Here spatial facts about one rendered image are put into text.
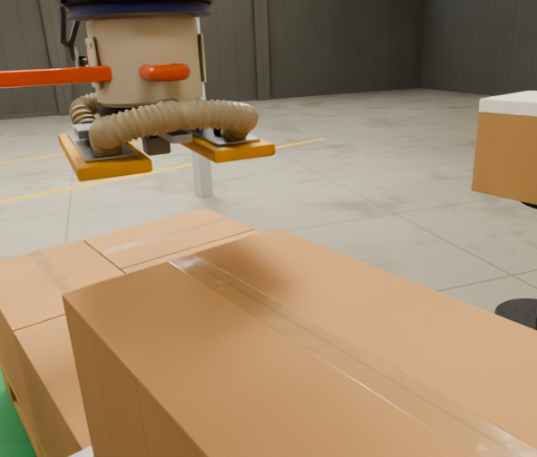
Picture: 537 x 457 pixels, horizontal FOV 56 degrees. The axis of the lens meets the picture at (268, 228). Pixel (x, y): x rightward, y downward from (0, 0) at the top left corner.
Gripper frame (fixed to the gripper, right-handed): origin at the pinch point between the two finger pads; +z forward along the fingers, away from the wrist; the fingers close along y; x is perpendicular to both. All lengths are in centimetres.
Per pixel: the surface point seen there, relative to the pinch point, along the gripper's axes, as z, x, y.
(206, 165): 96, 277, 112
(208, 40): -14, 1010, 362
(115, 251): 70, 44, 2
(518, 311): 122, 1, 175
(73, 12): -8, -62, -9
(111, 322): 29, -86, -13
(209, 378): 30, -103, -5
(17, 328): 70, -1, -32
